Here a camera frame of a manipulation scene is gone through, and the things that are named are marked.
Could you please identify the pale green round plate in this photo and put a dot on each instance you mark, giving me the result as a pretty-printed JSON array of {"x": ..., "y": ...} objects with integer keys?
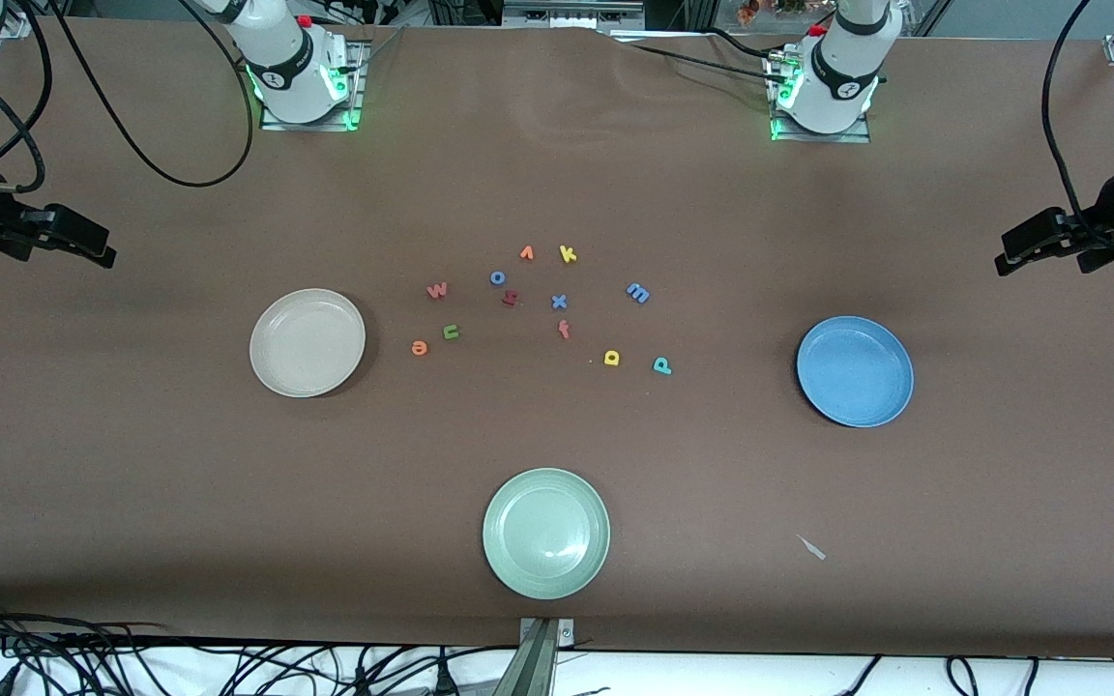
[{"x": 546, "y": 534}]

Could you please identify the brown table cover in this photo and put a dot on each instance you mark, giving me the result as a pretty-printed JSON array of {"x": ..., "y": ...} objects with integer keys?
[{"x": 557, "y": 435}]

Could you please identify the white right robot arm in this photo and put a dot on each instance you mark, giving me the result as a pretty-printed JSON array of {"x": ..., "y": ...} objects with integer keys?
[{"x": 286, "y": 58}]

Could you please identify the yellow foam letter k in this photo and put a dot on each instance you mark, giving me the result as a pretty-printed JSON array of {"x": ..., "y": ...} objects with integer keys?
[{"x": 567, "y": 254}]

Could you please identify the small white paper scrap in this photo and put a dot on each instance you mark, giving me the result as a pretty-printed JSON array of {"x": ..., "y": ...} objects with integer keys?
[{"x": 811, "y": 548}]

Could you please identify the orange dried flowers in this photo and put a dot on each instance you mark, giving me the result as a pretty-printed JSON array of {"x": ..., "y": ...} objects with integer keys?
[{"x": 748, "y": 12}]

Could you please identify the blue foam letter m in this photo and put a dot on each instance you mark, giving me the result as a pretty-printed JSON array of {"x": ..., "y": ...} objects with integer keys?
[{"x": 637, "y": 293}]

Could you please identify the blue round plate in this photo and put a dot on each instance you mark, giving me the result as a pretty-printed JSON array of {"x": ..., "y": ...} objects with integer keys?
[{"x": 855, "y": 372}]

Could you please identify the beige round plate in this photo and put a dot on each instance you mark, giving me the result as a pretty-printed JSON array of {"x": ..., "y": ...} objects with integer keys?
[{"x": 307, "y": 343}]

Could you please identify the aluminium profile bar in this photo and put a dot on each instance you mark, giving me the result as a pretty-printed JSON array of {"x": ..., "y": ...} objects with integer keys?
[{"x": 542, "y": 662}]

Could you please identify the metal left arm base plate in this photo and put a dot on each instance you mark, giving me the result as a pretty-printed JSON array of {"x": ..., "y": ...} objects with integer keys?
[{"x": 818, "y": 138}]

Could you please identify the grey equipment box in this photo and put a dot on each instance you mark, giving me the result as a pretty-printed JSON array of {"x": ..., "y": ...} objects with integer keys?
[{"x": 571, "y": 14}]

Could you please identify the pink foam letter w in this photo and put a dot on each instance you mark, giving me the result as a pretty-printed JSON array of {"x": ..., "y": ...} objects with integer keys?
[{"x": 437, "y": 290}]

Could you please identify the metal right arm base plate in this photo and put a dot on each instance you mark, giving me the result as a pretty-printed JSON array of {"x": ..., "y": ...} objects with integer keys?
[{"x": 306, "y": 126}]

